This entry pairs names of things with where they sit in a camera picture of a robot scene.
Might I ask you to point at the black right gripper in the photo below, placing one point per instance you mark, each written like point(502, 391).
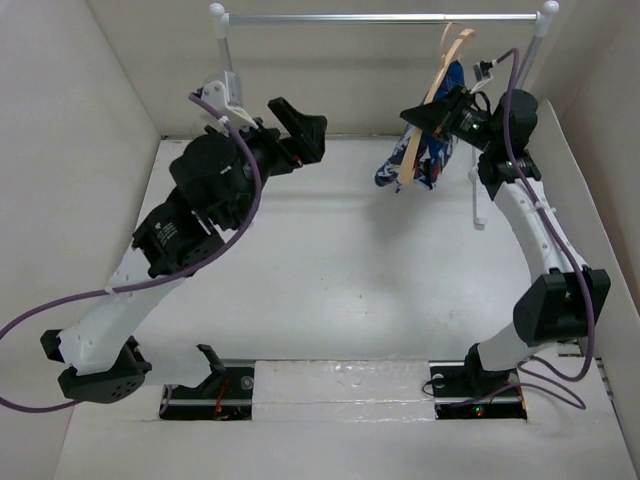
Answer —
point(440, 115)

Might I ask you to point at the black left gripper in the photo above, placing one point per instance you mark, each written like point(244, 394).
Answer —
point(308, 141)

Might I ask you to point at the blue patterned trousers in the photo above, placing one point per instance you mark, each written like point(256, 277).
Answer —
point(432, 155)

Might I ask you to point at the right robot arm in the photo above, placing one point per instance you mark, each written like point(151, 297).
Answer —
point(566, 295)

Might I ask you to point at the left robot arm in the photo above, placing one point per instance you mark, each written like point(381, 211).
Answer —
point(218, 183)

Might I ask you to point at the white clothes rack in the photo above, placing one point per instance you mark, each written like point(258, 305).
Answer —
point(359, 67)

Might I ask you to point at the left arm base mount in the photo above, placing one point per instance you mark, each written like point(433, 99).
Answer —
point(230, 400)

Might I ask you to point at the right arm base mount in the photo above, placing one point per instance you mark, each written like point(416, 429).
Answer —
point(458, 397)

